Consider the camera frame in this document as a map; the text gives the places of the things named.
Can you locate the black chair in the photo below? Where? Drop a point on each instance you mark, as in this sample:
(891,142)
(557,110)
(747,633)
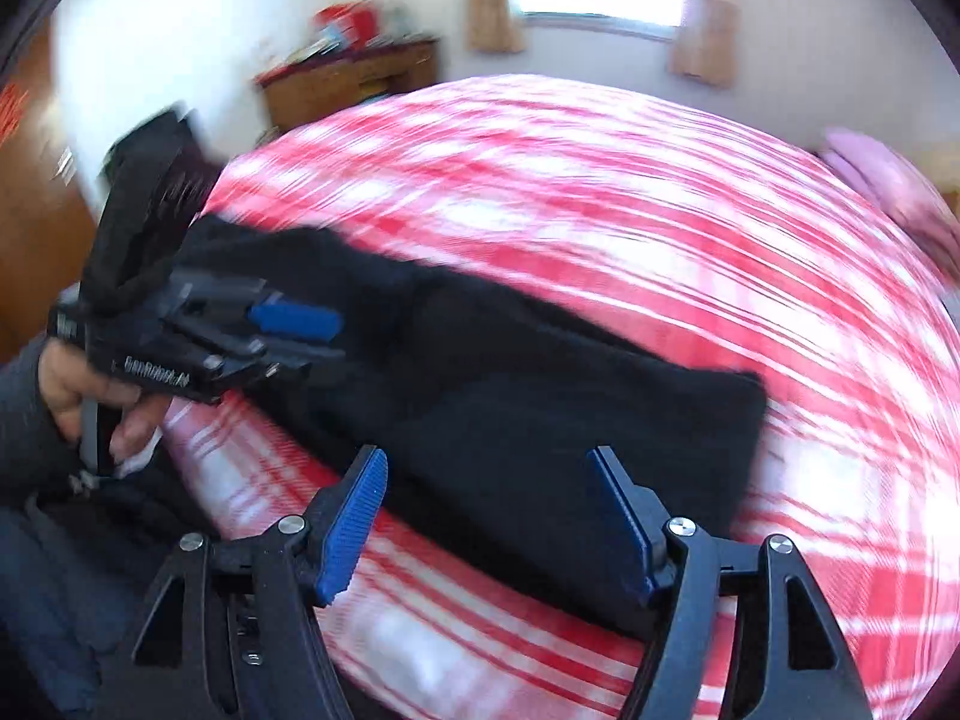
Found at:
(161,165)

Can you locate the pink folded quilt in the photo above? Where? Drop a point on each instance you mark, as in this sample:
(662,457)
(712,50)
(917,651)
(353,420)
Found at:
(885,180)

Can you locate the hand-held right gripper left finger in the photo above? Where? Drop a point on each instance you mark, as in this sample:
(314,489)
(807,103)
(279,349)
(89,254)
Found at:
(352,525)

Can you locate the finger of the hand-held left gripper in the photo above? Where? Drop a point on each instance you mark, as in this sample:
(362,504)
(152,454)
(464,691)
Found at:
(300,319)
(292,356)

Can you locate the person's left forearm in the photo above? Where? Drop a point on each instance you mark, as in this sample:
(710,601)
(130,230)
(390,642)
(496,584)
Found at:
(26,420)

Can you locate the red gift bag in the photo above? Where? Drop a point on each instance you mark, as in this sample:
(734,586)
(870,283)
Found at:
(349,22)

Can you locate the black pants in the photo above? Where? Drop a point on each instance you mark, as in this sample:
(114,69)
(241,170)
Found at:
(487,427)

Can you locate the red plaid bed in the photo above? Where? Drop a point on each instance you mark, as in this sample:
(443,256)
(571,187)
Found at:
(600,202)

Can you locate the person's left hand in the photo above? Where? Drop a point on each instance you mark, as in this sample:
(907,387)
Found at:
(135,412)

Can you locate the brown wooden desk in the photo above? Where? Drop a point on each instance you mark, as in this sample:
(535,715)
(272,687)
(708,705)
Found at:
(337,90)

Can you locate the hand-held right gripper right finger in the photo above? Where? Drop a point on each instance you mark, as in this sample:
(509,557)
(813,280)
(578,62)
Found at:
(622,532)

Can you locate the person's dark clothing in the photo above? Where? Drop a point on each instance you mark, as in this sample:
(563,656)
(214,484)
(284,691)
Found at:
(67,592)

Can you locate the brown wooden door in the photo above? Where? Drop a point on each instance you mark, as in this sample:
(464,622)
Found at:
(30,202)

